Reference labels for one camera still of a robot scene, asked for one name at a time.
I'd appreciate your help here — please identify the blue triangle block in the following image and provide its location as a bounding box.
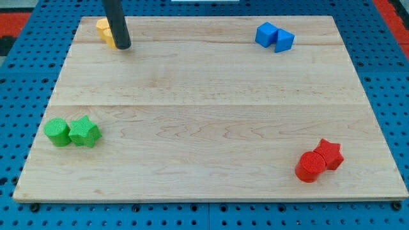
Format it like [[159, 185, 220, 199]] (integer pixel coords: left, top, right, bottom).
[[274, 29, 295, 53]]

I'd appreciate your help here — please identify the yellow block behind heart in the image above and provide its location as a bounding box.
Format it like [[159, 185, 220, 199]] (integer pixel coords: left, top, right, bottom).
[[96, 17, 110, 40]]

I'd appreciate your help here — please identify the wooden board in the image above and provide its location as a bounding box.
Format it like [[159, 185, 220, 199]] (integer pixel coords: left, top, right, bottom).
[[13, 16, 408, 203]]

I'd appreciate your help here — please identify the blue cube block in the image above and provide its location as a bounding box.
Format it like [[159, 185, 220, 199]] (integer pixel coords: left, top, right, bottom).
[[255, 22, 279, 48]]

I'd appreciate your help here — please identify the red cylinder block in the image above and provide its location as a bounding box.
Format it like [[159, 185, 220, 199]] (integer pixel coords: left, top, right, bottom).
[[295, 151, 326, 183]]

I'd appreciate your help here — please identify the green star block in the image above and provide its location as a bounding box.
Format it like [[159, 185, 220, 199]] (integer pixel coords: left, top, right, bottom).
[[68, 115, 102, 148]]

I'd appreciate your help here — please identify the red star block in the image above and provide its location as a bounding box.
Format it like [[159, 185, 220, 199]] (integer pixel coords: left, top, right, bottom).
[[314, 139, 344, 171]]

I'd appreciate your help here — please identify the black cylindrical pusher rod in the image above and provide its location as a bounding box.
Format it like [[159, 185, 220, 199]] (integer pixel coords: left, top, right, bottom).
[[102, 0, 132, 50]]

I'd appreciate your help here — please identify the green cylinder block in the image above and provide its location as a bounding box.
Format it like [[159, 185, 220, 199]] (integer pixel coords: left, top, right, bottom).
[[43, 118, 72, 147]]

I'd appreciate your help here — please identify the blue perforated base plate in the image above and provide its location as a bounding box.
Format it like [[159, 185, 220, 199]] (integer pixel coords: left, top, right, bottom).
[[1, 0, 408, 229]]

